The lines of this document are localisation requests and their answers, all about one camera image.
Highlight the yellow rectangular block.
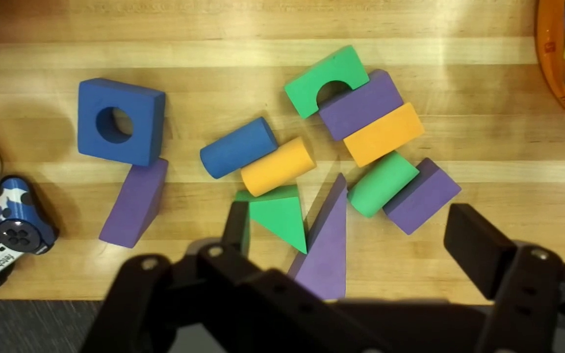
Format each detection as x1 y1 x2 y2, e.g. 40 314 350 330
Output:
340 101 427 169

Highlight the green arch block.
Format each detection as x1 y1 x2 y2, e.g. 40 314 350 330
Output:
282 44 370 122

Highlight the green triangle block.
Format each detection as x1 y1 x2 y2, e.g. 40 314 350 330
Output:
231 183 309 258

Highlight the yellow cylinder block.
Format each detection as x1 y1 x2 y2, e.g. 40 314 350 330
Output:
238 136 315 201

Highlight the blue cylinder block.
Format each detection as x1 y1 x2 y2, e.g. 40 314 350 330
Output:
197 116 280 181

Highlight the blue white toy figure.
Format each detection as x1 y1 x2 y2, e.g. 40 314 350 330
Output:
0 175 58 293

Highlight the purple wedge block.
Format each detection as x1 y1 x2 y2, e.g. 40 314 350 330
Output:
95 156 170 252

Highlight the green cylinder block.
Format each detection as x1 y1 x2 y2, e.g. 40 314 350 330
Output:
346 152 421 220

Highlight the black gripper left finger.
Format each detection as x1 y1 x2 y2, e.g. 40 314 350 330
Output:
78 201 337 353

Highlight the blue square block with hole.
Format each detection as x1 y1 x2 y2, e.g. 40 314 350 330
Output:
74 77 168 169

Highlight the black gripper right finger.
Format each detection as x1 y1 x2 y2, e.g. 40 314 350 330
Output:
442 203 565 353

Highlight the purple long triangle block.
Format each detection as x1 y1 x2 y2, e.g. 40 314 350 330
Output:
286 173 348 303

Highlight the purple short rectangular block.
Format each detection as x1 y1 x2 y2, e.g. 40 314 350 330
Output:
382 156 462 238

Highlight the purple long rectangular block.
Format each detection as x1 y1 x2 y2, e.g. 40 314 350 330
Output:
317 69 405 144

